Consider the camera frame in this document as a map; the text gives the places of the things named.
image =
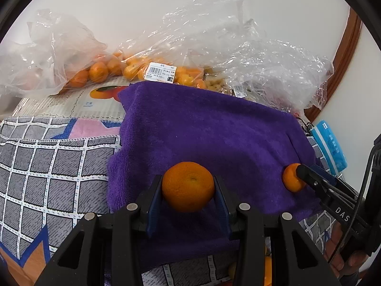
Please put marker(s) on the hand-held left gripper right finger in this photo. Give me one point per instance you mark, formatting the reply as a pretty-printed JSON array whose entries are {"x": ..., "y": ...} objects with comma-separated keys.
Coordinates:
[{"x": 221, "y": 205}]

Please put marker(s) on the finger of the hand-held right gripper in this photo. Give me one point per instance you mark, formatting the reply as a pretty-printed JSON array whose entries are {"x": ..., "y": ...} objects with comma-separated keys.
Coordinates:
[
  {"x": 323, "y": 173},
  {"x": 312, "y": 183}
]

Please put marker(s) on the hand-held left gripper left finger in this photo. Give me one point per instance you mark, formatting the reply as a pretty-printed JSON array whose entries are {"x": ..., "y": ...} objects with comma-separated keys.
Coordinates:
[{"x": 155, "y": 202}]

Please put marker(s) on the small orange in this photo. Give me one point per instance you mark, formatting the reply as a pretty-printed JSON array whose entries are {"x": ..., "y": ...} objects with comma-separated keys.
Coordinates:
[
  {"x": 268, "y": 269},
  {"x": 291, "y": 177}
]

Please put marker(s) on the large orange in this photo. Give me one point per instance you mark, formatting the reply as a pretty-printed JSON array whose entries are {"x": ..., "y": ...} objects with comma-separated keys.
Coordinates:
[{"x": 188, "y": 187}]

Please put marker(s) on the person's right hand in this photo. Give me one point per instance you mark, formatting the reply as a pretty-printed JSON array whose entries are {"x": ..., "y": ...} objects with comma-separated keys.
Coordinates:
[{"x": 348, "y": 262}]

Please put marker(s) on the blue tissue pack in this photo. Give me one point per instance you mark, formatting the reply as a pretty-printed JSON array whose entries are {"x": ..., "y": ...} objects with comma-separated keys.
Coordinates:
[{"x": 330, "y": 146}]

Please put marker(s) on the purple towel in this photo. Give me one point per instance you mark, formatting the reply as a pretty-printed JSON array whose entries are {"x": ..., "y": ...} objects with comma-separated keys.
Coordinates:
[{"x": 208, "y": 143}]

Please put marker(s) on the grey checked printed blanket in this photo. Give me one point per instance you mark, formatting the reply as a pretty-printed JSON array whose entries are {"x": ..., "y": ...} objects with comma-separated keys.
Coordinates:
[{"x": 50, "y": 181}]

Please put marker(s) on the white printed carton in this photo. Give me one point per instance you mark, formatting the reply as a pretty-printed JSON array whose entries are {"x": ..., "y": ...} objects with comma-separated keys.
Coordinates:
[{"x": 80, "y": 101}]

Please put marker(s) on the crinkled clear plastic bag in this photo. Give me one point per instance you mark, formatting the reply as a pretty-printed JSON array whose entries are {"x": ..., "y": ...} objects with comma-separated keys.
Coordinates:
[{"x": 256, "y": 53}]

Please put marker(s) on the labelled clear kumquat bag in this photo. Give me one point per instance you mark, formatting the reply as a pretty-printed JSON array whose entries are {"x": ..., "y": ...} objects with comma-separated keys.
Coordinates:
[{"x": 160, "y": 62}]

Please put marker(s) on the bagged oranges group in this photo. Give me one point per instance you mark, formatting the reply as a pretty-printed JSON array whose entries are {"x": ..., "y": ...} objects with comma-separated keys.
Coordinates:
[{"x": 96, "y": 71}]

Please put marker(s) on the brown wooden door frame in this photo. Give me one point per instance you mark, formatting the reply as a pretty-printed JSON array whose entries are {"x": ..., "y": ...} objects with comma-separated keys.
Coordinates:
[{"x": 342, "y": 56}]

